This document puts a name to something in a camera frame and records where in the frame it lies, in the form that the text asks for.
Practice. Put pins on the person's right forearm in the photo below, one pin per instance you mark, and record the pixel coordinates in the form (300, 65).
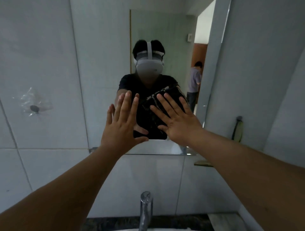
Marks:
(257, 180)

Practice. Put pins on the person's right hand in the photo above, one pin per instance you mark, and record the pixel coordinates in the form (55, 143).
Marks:
(183, 128)

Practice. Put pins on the chrome faucet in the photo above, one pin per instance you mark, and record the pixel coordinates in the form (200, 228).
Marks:
(145, 209)

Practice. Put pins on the yellow squeegee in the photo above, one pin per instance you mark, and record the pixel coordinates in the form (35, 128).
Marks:
(238, 131)

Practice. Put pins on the frameless wall mirror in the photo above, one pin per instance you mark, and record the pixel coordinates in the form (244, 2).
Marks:
(107, 47)

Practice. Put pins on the clear adhesive wall hook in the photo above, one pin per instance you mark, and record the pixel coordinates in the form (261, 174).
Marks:
(34, 109)

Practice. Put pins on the black checked cloth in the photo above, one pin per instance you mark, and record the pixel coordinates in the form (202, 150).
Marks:
(149, 102)

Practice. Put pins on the person's left forearm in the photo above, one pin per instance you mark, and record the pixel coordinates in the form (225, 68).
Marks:
(57, 192)

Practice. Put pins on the person's left hand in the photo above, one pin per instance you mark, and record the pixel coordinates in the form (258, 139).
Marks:
(119, 135)

